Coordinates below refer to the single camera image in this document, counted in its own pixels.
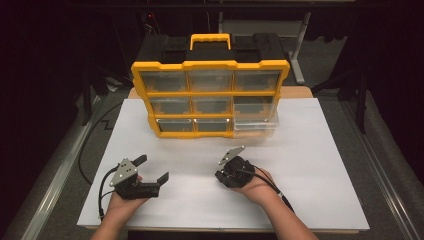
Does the person's left hand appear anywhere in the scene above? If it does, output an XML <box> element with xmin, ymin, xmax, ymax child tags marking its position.
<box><xmin>105</xmin><ymin>174</ymin><xmax>151</xmax><ymax>221</ymax></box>

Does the black floor cable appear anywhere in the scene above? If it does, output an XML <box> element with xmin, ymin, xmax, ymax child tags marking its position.
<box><xmin>77</xmin><ymin>99</ymin><xmax>125</xmax><ymax>186</ymax></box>

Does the person's right hand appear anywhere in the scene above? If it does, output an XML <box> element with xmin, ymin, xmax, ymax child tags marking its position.
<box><xmin>232</xmin><ymin>166</ymin><xmax>285</xmax><ymax>207</ymax></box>

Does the aluminium rail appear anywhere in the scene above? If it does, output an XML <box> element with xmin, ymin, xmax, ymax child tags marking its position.
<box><xmin>339</xmin><ymin>99</ymin><xmax>424</xmax><ymax>240</ymax></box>
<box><xmin>19</xmin><ymin>95</ymin><xmax>111</xmax><ymax>240</ymax></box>

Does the black tripod stand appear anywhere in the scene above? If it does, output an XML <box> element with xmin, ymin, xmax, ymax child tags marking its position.
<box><xmin>311</xmin><ymin>64</ymin><xmax>371</xmax><ymax>134</ymax></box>
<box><xmin>79</xmin><ymin>63</ymin><xmax>134</xmax><ymax>127</ymax></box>

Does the clear plastic drawer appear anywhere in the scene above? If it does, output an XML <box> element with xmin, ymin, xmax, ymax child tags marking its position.
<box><xmin>233</xmin><ymin>103</ymin><xmax>280</xmax><ymax>138</ymax></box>

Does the grid of clear bins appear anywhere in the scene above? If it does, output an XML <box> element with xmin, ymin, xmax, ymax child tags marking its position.
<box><xmin>139</xmin><ymin>70</ymin><xmax>281</xmax><ymax>133</ymax></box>

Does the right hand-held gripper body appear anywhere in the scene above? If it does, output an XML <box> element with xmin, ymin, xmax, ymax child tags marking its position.
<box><xmin>214</xmin><ymin>145</ymin><xmax>257</xmax><ymax>189</ymax></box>

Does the white board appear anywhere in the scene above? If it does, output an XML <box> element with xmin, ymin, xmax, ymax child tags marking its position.
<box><xmin>77</xmin><ymin>97</ymin><xmax>370</xmax><ymax>231</ymax></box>

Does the yellow drawer organizer case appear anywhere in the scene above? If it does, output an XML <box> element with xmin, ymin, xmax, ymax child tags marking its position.
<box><xmin>130</xmin><ymin>33</ymin><xmax>291</xmax><ymax>140</ymax></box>

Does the grey metal stand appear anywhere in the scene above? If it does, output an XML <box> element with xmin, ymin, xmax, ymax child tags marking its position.
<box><xmin>218</xmin><ymin>11</ymin><xmax>313</xmax><ymax>86</ymax></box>

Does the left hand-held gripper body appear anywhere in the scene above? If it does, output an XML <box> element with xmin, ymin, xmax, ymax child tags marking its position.
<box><xmin>109</xmin><ymin>157</ymin><xmax>160</xmax><ymax>200</ymax></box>

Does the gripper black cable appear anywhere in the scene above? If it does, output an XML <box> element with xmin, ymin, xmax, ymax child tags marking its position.
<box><xmin>246</xmin><ymin>165</ymin><xmax>296</xmax><ymax>214</ymax></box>
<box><xmin>97</xmin><ymin>165</ymin><xmax>120</xmax><ymax>218</ymax></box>

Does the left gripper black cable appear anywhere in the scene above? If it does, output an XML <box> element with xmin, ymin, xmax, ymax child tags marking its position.
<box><xmin>97</xmin><ymin>165</ymin><xmax>120</xmax><ymax>218</ymax></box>

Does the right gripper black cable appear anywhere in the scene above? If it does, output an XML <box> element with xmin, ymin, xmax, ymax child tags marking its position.
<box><xmin>246</xmin><ymin>165</ymin><xmax>296</xmax><ymax>214</ymax></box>

